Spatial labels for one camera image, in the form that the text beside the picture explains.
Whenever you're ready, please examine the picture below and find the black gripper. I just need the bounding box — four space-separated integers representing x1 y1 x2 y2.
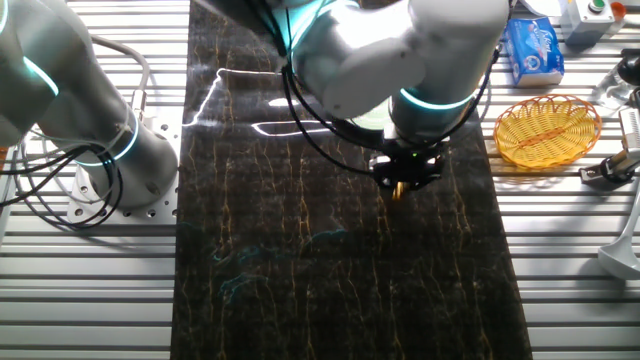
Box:
368 140 446 194

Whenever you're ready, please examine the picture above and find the pale green round plate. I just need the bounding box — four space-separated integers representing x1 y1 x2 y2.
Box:
349 97 396 132

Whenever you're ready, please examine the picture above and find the black marble pattern mat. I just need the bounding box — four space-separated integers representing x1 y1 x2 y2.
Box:
169 0 534 360

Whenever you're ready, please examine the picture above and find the orange yellow woven basket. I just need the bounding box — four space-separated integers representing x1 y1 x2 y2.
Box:
493 93 603 170

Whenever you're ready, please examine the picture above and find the blue tissue pack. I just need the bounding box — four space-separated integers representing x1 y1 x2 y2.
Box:
503 16 566 89

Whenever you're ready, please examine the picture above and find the white paper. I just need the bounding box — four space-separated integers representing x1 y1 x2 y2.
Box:
519 0 564 19

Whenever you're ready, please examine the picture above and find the clear plastic item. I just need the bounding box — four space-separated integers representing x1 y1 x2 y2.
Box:
592 67 632 109

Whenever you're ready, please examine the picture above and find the grey button box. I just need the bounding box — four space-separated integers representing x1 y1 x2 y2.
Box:
558 0 617 49

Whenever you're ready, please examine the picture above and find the black round object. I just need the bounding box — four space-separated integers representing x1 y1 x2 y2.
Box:
618 49 640 87

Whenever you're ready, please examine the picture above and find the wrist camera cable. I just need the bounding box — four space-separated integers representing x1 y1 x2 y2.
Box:
277 0 502 177

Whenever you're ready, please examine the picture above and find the black grey clamp mount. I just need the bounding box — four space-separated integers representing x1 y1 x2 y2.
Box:
578 148 640 190

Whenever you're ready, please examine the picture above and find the grey depth camera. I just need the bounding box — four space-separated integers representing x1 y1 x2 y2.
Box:
618 107 640 151

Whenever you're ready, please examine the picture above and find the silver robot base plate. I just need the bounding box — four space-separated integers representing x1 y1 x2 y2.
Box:
67 117 182 224

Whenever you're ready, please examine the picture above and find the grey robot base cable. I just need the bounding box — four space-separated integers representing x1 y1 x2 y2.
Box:
89 34 151 124

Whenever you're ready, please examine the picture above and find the black base cable bundle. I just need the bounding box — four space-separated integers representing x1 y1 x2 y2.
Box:
0 142 125 232

